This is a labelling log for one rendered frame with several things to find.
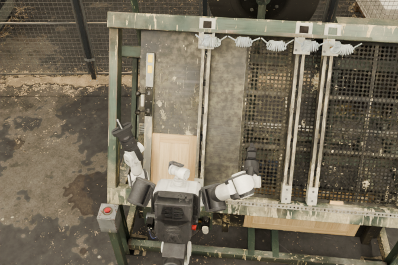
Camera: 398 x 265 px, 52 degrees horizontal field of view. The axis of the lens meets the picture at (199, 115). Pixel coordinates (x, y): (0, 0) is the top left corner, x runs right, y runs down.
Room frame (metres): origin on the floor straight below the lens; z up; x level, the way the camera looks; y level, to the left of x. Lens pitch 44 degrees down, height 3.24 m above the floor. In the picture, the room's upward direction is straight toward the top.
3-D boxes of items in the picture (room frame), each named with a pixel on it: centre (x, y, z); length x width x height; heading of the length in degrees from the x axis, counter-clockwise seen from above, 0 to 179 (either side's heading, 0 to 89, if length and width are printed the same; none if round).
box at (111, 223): (1.47, 0.60, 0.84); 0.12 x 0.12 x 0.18; 84
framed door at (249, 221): (1.73, -0.82, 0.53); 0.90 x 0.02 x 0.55; 84
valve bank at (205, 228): (1.50, 0.16, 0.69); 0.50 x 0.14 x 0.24; 84
